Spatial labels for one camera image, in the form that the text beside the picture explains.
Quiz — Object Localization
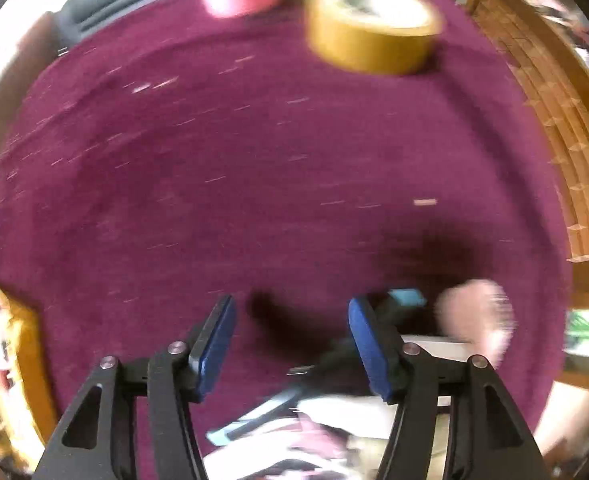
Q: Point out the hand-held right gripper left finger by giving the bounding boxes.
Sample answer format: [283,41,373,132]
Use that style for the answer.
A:
[34,294,238,480]

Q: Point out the yellow cardboard box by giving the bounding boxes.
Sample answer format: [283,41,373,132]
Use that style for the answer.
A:
[0,275,58,461]

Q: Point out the black leather sofa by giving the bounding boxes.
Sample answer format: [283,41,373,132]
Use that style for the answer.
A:
[54,0,195,56]

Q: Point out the maroon velvet tablecloth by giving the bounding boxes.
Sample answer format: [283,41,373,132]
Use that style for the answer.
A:
[0,0,573,480]

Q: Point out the blue and white box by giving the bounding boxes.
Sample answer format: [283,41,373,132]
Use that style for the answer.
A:
[207,392,298,447]

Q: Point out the black object with blue cap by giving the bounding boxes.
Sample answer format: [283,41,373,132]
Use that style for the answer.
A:
[289,287,428,376]

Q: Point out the white medicine box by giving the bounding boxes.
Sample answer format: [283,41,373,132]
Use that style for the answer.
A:
[402,336,475,361]

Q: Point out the pink fluffy object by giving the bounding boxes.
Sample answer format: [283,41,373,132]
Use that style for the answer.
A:
[435,280,518,368]

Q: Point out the yellow tape roll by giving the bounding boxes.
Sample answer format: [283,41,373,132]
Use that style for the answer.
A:
[305,0,445,77]

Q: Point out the pink cartoon print pouch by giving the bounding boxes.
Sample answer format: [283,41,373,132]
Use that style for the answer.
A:
[254,395,400,480]

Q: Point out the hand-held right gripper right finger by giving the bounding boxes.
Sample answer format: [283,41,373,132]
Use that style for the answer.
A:
[349,296,548,480]

